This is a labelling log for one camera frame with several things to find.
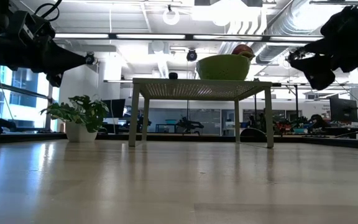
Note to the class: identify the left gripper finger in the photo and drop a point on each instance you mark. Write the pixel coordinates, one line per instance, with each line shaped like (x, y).
(62, 53)
(62, 64)

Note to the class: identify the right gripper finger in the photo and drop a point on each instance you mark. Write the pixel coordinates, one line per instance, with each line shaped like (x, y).
(320, 49)
(317, 71)

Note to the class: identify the red apple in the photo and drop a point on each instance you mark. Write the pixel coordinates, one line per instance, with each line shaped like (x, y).
(242, 49)

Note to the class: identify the green colander bowl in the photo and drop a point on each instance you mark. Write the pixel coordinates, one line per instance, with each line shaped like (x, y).
(222, 68)

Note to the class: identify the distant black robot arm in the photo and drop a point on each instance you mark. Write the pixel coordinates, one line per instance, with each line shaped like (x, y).
(190, 124)

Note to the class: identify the black window railing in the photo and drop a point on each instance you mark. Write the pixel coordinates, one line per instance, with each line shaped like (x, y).
(17, 91)

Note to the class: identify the black computer monitor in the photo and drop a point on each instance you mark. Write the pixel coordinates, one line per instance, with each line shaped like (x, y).
(115, 108)
(343, 110)

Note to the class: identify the person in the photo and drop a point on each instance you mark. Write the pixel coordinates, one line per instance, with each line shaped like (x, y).
(317, 122)

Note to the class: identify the green plant in white pot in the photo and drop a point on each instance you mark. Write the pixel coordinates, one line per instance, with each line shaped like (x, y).
(82, 115)

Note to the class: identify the dark office desk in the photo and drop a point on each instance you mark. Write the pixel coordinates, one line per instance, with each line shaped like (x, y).
(346, 131)

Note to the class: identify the long ceiling light bar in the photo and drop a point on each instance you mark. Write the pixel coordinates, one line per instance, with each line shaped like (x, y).
(151, 36)

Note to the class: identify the round white ceiling lamp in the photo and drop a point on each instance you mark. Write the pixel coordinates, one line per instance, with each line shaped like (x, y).
(171, 22)

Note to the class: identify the pale green perforated shelf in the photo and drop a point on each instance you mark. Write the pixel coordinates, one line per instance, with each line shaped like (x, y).
(197, 90)

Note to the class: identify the teal storage bin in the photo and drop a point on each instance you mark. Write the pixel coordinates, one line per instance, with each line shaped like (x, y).
(171, 121)

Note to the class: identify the black ceiling camera rig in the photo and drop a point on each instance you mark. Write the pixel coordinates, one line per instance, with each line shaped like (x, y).
(292, 55)

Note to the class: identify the round black ceiling camera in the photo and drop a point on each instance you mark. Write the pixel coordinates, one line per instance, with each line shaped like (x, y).
(91, 59)
(191, 56)

